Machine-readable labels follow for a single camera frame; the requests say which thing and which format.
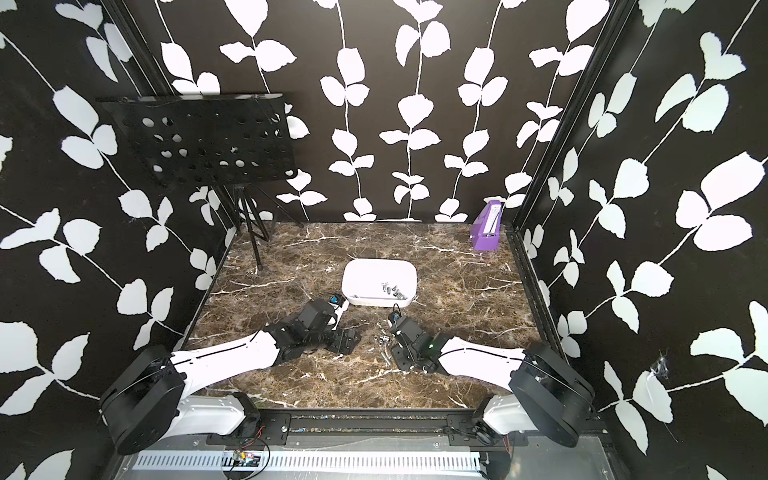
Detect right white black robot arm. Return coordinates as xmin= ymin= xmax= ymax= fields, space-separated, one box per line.
xmin=388 ymin=311 xmax=595 ymax=447

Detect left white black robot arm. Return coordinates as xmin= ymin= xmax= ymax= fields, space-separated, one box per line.
xmin=99 ymin=294 xmax=360 ymax=455

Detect white plastic storage box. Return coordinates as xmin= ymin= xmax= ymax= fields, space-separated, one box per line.
xmin=341 ymin=258 xmax=418 ymax=307

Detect purple box with white card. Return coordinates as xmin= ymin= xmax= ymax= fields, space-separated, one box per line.
xmin=470 ymin=200 xmax=503 ymax=251

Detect black perforated music stand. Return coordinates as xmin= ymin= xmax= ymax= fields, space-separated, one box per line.
xmin=99 ymin=93 xmax=298 ymax=247

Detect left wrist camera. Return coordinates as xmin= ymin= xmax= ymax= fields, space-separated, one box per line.
xmin=328 ymin=293 xmax=350 ymax=329

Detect black mounting rail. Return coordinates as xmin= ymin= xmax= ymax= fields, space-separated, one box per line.
xmin=205 ymin=409 xmax=542 ymax=450

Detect white perforated cable duct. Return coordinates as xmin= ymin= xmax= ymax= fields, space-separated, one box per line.
xmin=131 ymin=450 xmax=483 ymax=476

